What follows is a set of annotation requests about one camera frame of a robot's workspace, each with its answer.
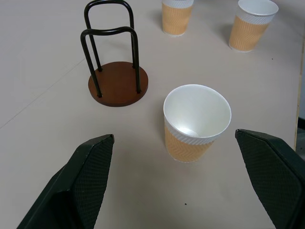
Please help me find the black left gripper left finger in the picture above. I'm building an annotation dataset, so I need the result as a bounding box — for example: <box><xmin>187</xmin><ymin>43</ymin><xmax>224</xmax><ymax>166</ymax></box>
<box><xmin>16</xmin><ymin>134</ymin><xmax>115</xmax><ymax>229</ymax></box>

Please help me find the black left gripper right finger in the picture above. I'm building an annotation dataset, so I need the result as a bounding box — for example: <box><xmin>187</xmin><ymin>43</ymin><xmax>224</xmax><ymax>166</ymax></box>
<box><xmin>234</xmin><ymin>129</ymin><xmax>305</xmax><ymax>229</ymax></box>

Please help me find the orange white ribbed paper cup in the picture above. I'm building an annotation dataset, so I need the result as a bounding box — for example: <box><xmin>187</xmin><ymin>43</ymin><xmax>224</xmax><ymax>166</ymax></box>
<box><xmin>228</xmin><ymin>0</ymin><xmax>279</xmax><ymax>53</ymax></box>
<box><xmin>161</xmin><ymin>0</ymin><xmax>194</xmax><ymax>37</ymax></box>
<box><xmin>163</xmin><ymin>83</ymin><xmax>232</xmax><ymax>164</ymax></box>

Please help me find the wooden base wire cup holder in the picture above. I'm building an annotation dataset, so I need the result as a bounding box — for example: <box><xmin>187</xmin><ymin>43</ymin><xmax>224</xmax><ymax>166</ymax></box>
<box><xmin>80</xmin><ymin>0</ymin><xmax>149</xmax><ymax>108</ymax></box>

